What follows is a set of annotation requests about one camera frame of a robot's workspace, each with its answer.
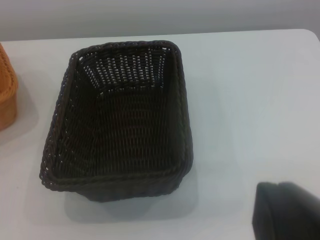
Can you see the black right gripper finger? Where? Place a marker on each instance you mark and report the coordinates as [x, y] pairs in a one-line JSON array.
[[290, 215]]

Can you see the dark brown wicker basket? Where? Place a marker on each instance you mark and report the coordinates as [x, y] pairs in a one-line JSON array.
[[125, 140]]

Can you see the orange wicker basket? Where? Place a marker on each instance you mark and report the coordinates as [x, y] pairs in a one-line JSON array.
[[6, 87]]

